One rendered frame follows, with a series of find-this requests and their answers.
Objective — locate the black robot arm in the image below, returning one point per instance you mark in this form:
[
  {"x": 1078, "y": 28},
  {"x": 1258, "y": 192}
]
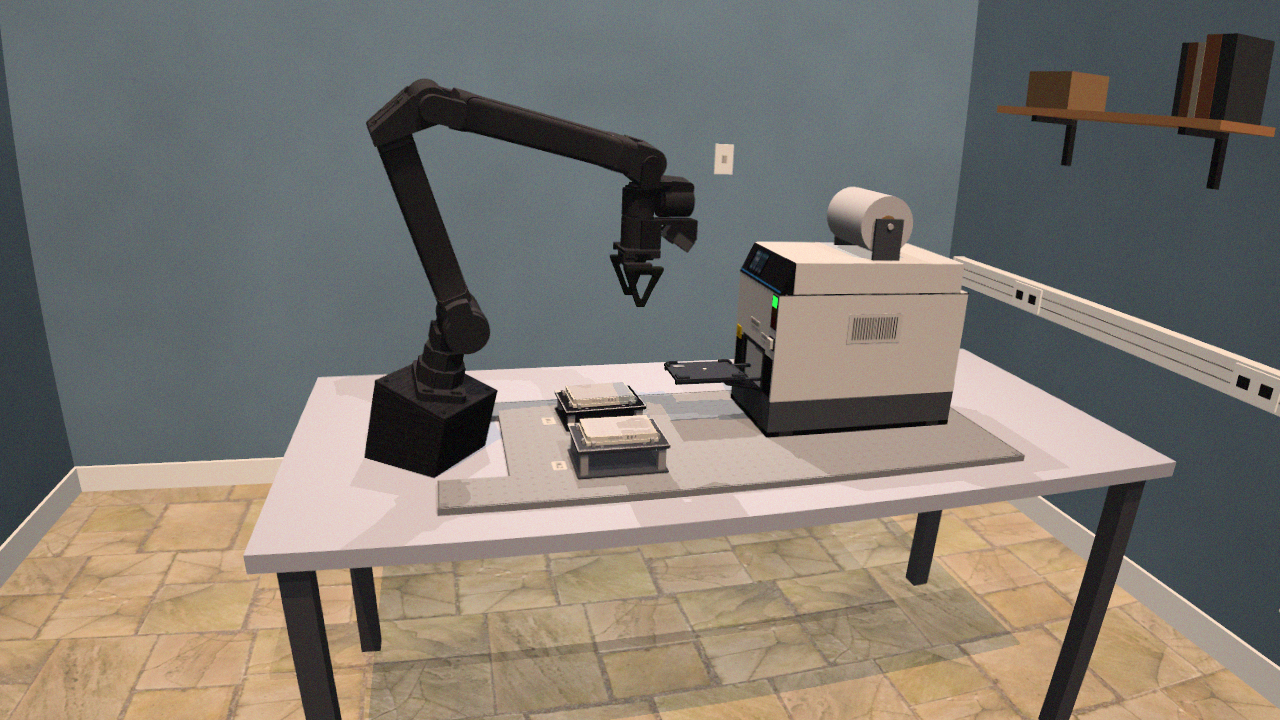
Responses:
[{"x": 464, "y": 328}]

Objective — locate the cream multi-well plate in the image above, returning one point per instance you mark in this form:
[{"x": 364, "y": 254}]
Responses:
[{"x": 617, "y": 430}]

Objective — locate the beige plate with grid of square wells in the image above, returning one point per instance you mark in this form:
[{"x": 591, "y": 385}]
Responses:
[{"x": 599, "y": 401}]

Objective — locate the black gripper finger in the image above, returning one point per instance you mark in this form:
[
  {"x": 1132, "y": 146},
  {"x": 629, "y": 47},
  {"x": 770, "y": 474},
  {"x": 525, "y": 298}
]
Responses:
[
  {"x": 655, "y": 272},
  {"x": 616, "y": 265}
]

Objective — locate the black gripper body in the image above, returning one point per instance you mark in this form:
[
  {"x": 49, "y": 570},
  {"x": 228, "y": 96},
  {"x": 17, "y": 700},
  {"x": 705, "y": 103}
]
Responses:
[{"x": 629, "y": 248}]

